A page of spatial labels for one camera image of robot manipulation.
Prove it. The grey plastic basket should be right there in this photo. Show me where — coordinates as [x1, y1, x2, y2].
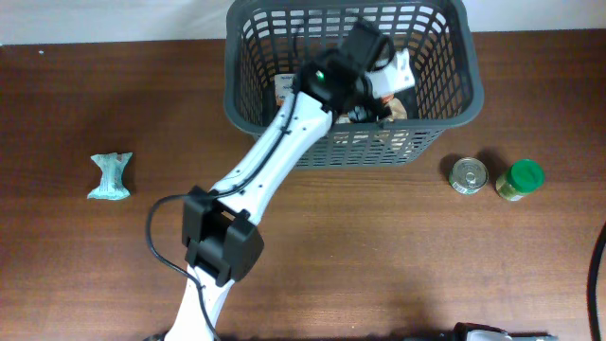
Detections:
[223, 0, 484, 169]

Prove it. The tan paper bag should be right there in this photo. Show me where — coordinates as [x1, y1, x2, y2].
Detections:
[330, 94, 409, 153]

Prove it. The teal snack wrapper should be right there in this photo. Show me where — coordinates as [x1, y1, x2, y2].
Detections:
[87, 153, 133, 201]

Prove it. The white tissue pack strip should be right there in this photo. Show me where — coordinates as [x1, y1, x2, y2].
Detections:
[274, 73, 297, 107]

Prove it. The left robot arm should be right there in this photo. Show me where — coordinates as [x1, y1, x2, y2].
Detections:
[163, 21, 415, 340]

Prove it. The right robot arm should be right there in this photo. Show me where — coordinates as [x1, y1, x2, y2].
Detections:
[403, 322, 560, 341]

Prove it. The tin can green label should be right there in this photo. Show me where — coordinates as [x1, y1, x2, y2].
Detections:
[449, 157, 489, 195]

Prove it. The green lid glass jar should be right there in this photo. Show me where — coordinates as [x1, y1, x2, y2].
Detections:
[495, 159, 545, 202]

